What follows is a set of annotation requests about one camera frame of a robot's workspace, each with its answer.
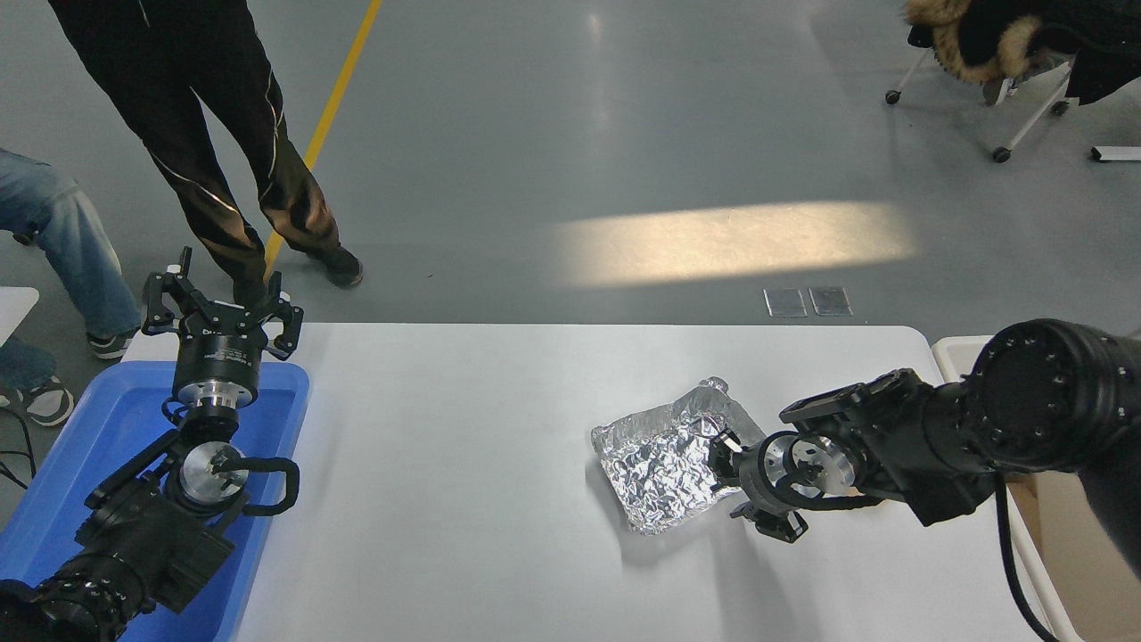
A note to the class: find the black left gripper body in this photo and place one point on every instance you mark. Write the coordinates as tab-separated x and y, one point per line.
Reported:
218	352

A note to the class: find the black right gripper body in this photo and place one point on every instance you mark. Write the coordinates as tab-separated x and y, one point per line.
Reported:
753	477

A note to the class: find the foil tray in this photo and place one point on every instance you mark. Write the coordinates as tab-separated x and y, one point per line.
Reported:
660	464

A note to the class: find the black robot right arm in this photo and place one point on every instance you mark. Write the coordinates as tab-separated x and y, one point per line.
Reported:
1043	401

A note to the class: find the metal floor plate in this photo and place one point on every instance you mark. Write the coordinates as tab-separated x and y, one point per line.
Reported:
785	302
831	300

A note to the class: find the seated person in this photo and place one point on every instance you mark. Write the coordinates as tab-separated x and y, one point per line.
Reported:
71	241

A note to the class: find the blue plastic tray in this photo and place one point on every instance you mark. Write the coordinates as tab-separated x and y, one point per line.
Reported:
107	428

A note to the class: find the standing person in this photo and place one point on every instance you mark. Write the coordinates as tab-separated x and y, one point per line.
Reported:
214	134

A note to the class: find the small white table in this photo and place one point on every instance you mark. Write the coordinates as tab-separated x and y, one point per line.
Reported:
13	312

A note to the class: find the large pale bin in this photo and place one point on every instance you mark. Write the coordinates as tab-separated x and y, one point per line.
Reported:
1061	557

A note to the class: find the white flat bar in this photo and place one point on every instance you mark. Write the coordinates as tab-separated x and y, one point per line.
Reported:
1119	154

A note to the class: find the black coat with fur trim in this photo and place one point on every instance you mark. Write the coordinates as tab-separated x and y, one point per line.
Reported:
989	31

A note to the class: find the white frame wheeled chair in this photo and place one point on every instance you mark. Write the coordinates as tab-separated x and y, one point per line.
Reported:
1038	111

